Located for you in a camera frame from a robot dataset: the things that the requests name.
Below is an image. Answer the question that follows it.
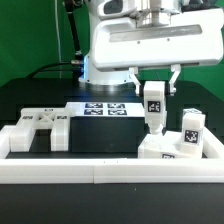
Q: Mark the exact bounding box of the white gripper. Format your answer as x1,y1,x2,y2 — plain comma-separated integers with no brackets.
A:
92,8,224,96

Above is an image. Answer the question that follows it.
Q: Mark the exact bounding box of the white chair seat part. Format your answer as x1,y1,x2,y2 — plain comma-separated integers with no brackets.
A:
137,130,204,160

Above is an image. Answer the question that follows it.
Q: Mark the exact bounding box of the white chair back part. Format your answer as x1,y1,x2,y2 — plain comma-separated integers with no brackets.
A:
8,107,73,153

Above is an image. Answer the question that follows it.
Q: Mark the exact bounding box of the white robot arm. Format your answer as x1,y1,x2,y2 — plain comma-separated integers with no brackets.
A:
63,0,224,95

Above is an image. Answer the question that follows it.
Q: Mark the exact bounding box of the white tagged cube far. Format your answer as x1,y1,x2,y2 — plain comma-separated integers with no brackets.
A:
183,108,202,116

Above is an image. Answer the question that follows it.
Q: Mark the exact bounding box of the white marker sheet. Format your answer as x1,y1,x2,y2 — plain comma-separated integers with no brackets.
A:
66,102,144,118

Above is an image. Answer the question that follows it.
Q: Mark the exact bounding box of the white U-shaped fence frame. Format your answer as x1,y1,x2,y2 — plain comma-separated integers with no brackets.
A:
0,125,224,184

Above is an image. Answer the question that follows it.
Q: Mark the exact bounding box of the white hanging cable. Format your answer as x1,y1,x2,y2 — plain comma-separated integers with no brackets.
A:
54,0,63,79

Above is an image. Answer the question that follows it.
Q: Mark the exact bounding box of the black cable on table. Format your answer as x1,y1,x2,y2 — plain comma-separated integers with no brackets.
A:
26,61,84,80

